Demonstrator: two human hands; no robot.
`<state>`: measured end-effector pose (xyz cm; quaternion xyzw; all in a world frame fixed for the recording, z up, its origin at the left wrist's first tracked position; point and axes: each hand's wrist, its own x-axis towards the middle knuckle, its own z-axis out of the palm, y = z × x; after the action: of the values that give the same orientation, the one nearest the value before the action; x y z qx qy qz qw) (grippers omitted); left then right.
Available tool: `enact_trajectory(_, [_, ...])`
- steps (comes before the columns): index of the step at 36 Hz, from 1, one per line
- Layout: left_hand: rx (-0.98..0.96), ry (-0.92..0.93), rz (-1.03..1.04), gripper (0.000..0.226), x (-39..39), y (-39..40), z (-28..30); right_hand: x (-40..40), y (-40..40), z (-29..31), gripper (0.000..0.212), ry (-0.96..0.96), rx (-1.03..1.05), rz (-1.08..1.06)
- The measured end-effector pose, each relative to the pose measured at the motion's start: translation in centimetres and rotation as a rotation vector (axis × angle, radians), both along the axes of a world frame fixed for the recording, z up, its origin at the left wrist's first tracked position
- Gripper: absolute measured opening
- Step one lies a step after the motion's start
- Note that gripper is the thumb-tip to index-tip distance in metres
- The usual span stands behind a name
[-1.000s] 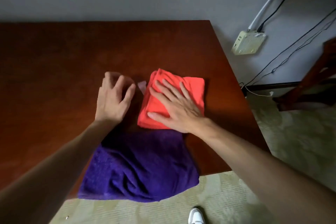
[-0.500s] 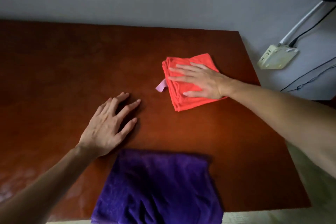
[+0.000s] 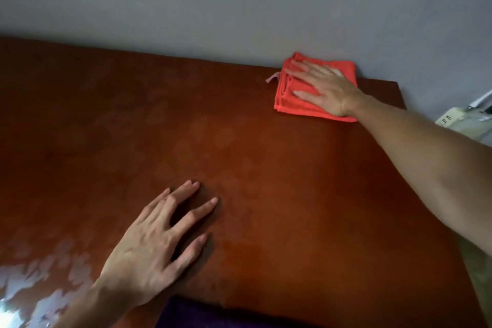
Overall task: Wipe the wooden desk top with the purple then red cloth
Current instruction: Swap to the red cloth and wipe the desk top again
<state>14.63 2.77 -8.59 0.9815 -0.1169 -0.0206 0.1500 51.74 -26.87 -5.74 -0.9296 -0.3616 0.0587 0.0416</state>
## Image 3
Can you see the lilac paper tag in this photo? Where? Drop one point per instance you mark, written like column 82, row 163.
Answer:
column 272, row 78

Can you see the person's right hand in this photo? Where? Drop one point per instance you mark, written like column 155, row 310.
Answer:
column 334, row 93

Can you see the person's left hand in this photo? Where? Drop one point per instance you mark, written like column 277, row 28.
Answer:
column 142, row 258

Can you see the orange cloth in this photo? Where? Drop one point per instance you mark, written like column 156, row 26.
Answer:
column 286, row 103

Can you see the cream wall socket box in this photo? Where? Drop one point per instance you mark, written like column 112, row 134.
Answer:
column 465, row 122

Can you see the reddish brown wooden table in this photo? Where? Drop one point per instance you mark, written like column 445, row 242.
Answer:
column 153, row 128

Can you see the purple cloth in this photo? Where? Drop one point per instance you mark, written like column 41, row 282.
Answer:
column 215, row 316

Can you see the person's right forearm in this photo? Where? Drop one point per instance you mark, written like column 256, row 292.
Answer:
column 434, row 162

